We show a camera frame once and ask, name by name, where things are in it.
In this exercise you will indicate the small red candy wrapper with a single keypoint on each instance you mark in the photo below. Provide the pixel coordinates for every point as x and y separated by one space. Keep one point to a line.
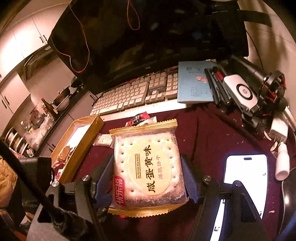
138 119

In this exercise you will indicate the black computer monitor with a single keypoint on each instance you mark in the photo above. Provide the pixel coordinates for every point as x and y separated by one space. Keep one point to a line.
106 43

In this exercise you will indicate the salted egg yolk biscuit pack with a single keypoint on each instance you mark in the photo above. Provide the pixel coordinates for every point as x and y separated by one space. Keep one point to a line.
148 177

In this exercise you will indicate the gold cardboard box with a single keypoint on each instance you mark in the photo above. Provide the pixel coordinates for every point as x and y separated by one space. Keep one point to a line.
72 147

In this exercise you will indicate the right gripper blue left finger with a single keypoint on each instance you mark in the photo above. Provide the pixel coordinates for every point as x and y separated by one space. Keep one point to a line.
103 182

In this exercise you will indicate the white charger plug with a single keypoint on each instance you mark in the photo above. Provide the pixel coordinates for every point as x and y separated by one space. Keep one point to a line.
279 128

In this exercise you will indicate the white small bottle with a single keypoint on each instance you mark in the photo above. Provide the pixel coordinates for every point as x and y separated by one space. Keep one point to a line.
282 166

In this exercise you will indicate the dark glass bottle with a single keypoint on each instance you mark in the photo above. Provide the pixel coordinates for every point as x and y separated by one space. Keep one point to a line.
50 109

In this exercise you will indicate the black wok with lid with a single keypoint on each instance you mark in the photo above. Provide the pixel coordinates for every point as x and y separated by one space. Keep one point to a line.
61 96

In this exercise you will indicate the white smartphone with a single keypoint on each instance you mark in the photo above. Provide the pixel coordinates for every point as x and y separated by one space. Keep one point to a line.
252 171

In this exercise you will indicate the clear wrapped biscuit bar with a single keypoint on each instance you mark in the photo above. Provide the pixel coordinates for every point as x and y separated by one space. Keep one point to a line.
104 140

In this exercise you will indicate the blue notebook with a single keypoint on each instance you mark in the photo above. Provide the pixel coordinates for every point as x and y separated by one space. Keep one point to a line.
193 85

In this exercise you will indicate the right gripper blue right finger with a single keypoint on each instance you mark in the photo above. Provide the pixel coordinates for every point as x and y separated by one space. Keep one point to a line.
191 180

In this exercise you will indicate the beige mechanical keyboard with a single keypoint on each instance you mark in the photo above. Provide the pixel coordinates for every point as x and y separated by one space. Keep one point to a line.
145 90

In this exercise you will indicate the black marker pen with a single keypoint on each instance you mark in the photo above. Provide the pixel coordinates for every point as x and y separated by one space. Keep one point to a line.
212 88

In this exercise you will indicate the dark red table cloth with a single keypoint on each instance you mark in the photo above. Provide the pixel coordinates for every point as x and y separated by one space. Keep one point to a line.
206 136

